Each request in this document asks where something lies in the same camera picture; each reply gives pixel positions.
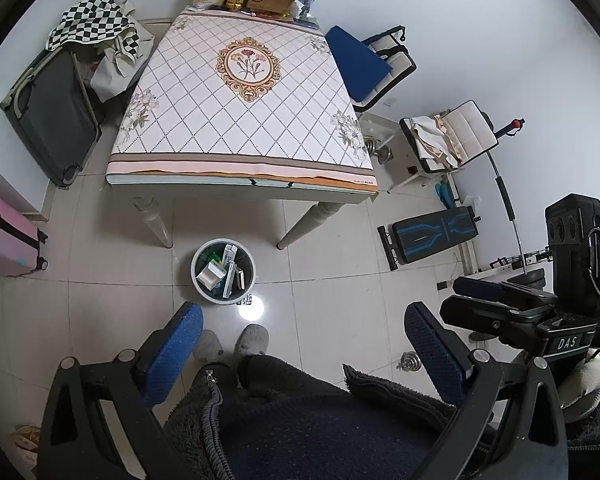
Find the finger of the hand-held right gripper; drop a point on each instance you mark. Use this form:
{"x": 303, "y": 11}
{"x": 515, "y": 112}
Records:
{"x": 480, "y": 287}
{"x": 475, "y": 310}

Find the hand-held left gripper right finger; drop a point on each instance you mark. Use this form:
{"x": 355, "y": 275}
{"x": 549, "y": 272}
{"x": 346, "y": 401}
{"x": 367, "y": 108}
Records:
{"x": 430, "y": 355}

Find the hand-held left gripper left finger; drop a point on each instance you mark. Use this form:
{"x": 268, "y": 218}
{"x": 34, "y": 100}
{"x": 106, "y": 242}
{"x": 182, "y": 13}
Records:
{"x": 175, "y": 355}

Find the white trash bin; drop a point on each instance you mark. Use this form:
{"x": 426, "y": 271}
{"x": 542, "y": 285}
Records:
{"x": 222, "y": 301}

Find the grey silver packet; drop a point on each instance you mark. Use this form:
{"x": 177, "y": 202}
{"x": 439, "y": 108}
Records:
{"x": 239, "y": 277}

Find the green box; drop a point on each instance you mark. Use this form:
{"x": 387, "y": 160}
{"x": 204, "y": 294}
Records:
{"x": 212, "y": 258}

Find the white carton box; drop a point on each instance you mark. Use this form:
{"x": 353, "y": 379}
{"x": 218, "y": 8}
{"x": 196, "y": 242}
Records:
{"x": 228, "y": 256}

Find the chrome dumbbell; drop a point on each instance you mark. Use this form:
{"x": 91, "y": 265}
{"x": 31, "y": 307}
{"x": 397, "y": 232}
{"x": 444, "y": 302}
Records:
{"x": 409, "y": 361}
{"x": 382, "y": 154}

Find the grey fuzzy slipper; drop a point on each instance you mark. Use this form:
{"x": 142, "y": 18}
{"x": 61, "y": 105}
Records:
{"x": 252, "y": 337}
{"x": 207, "y": 345}

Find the black weight plate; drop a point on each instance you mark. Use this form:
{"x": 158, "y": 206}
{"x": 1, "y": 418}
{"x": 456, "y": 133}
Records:
{"x": 530, "y": 276}

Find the black blue fitness bench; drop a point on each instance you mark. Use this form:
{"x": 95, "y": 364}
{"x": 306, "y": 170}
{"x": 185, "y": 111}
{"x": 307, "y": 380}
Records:
{"x": 430, "y": 232}

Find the dark fleece jacket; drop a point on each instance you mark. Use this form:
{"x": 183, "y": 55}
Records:
{"x": 190, "y": 435}

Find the blister pack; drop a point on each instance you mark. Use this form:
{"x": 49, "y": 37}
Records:
{"x": 245, "y": 301}

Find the teal slippers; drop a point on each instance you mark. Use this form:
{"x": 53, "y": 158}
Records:
{"x": 445, "y": 195}

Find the exercise bar with foam grip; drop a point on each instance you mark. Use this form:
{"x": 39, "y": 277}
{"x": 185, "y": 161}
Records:
{"x": 502, "y": 187}

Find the navy sweater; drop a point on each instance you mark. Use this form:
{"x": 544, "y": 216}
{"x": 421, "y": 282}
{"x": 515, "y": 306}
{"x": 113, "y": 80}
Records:
{"x": 330, "y": 440}

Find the white table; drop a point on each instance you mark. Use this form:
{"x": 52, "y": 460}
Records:
{"x": 152, "y": 220}

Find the white low shelf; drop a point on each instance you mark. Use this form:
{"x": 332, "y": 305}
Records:
{"x": 405, "y": 165}

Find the cream padded chair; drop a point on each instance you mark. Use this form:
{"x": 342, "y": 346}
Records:
{"x": 472, "y": 130}

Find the beige cloth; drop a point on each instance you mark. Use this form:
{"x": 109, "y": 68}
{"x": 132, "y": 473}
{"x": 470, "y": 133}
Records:
{"x": 430, "y": 135}

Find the pink suitcase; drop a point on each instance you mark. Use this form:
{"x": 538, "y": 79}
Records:
{"x": 5, "y": 240}

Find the table with patterned tablecloth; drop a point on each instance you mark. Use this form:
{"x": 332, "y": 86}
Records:
{"x": 205, "y": 125}

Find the black folding chair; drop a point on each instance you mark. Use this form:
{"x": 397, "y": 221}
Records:
{"x": 397, "y": 62}

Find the dark grey suitcase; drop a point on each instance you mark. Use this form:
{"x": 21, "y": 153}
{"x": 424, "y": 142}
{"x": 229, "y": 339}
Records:
{"x": 55, "y": 115}

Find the beige tote bag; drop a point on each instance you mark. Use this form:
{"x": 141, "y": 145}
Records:
{"x": 112, "y": 72}

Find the black white checkered bag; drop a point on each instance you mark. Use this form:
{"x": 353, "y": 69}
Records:
{"x": 90, "y": 20}

